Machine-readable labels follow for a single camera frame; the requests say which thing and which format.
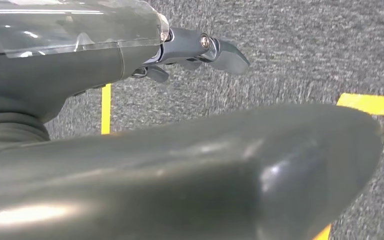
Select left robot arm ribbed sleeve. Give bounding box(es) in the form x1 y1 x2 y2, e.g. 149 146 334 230
0 111 51 160

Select yellow floor tape rectangle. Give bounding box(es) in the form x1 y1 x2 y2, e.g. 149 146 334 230
100 83 384 240

